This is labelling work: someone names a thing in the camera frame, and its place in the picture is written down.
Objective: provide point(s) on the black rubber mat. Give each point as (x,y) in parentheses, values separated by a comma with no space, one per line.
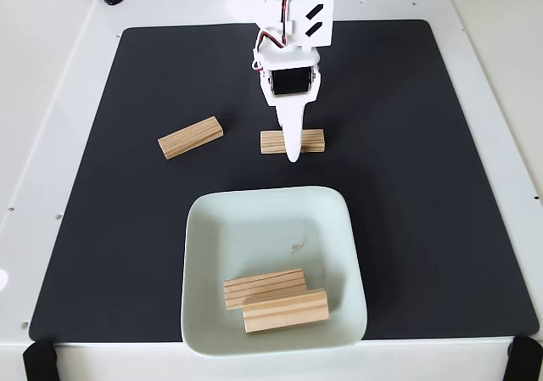
(127,228)

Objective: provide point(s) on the single-groove wooden block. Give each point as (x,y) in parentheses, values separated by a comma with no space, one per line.
(284,313)

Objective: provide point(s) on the striped grain wooden block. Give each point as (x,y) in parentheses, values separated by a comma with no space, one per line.
(271,141)

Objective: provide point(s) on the pale green square plate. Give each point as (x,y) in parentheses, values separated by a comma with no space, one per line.
(263,237)

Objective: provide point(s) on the plain wooden block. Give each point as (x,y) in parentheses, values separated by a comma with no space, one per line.
(191,137)

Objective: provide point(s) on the four-groove wooden block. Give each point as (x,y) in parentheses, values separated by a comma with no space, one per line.
(263,283)

